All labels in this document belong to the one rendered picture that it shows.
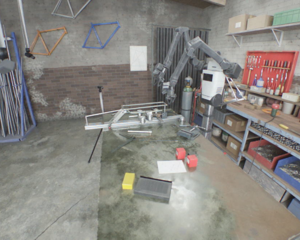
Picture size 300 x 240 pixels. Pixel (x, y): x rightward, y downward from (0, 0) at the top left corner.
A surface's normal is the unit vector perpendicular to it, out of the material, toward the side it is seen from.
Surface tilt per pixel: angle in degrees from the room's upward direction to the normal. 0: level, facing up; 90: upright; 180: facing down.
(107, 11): 90
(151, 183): 0
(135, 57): 90
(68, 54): 90
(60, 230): 0
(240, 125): 93
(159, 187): 0
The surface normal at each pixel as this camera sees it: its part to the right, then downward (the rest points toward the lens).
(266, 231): 0.00, -0.92
